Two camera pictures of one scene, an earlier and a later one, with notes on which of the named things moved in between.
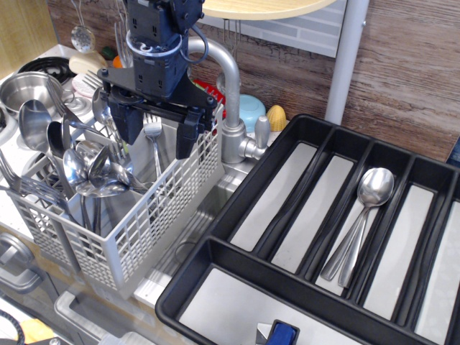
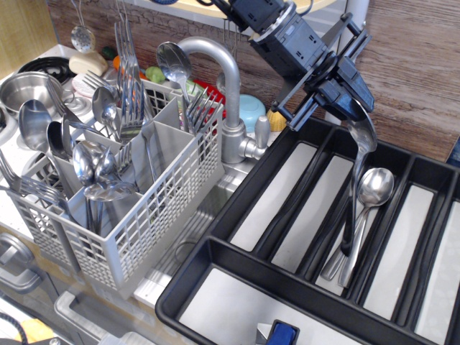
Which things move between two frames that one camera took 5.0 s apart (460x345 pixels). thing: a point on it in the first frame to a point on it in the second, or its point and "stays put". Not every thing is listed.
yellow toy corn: x=277 y=118 stays put
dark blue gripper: x=159 y=79 to x=328 y=75
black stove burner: x=58 y=67 stays put
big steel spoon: x=77 y=169 to x=362 y=140
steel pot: x=19 y=88 stays put
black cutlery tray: x=265 y=262 stays put
